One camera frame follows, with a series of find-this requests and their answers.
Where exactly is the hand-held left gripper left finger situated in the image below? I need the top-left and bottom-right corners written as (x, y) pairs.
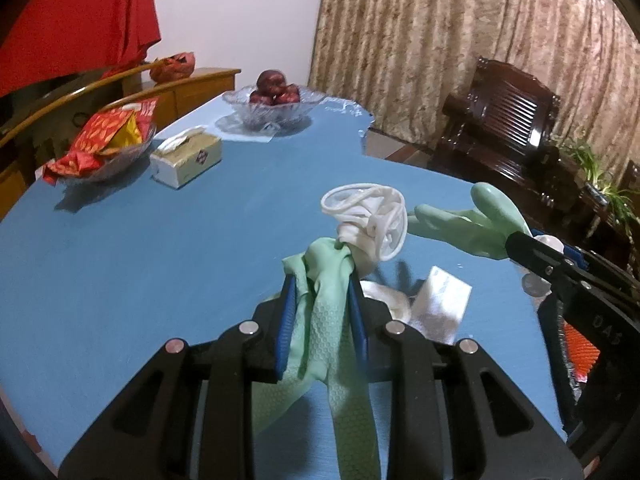
top-left (59, 274), bottom-right (298, 480)

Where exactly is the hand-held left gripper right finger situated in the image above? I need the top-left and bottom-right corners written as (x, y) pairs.
top-left (348, 276), bottom-right (586, 480)

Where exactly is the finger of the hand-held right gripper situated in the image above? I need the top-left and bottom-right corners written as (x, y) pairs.
top-left (504, 232), bottom-right (592, 295)
top-left (561, 245), bottom-right (640, 302)

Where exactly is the green rubber glove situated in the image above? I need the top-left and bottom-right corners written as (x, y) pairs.
top-left (407, 181), bottom-right (565, 297)
top-left (251, 181), bottom-right (408, 480)

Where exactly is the orange foam fruit net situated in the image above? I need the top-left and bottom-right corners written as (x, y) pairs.
top-left (562, 322), bottom-right (601, 379)

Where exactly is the black trash bin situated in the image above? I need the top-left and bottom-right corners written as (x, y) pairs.
top-left (537, 287), bottom-right (640, 480)

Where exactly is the white crumpled napkin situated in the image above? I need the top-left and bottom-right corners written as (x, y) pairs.
top-left (360, 280), bottom-right (414, 324)

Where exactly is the dark wooden side table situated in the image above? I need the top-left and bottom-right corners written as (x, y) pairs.
top-left (542, 175), bottom-right (632, 273)

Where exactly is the white paper packet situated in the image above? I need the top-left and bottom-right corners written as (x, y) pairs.
top-left (410, 266), bottom-right (474, 346)

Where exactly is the dark wooden armchair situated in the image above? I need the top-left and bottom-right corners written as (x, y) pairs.
top-left (427, 57), bottom-right (562, 211)
top-left (620, 160), bottom-right (640, 206)

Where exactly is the green potted plant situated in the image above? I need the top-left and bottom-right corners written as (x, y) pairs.
top-left (560, 135), bottom-right (635, 233)

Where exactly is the beige tissue box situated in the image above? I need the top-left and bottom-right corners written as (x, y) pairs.
top-left (149, 127), bottom-right (223, 190)

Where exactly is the glass fruit bowl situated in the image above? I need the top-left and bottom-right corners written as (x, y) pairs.
top-left (221, 85), bottom-right (326, 134)

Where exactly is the glass snack bowl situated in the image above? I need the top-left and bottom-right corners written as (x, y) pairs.
top-left (47, 122), bottom-right (159, 184)

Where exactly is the yellow snack packet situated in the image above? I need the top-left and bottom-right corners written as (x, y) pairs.
top-left (102, 112), bottom-right (144, 149)

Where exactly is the wooden cabinet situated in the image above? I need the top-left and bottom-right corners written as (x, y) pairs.
top-left (100, 67), bottom-right (242, 132)

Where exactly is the beige patterned curtain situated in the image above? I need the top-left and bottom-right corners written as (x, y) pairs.
top-left (307, 0), bottom-right (640, 196)

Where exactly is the small red snack packet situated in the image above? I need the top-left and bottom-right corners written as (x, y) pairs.
top-left (42, 152), bottom-right (108, 187)

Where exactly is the red plastic bag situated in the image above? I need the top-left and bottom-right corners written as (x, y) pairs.
top-left (149, 51), bottom-right (196, 84)

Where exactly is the light wooden chair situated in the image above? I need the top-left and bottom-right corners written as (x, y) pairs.
top-left (0, 61), bottom-right (173, 221)

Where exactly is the red cloth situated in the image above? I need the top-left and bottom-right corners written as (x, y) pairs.
top-left (0, 0), bottom-right (162, 97)

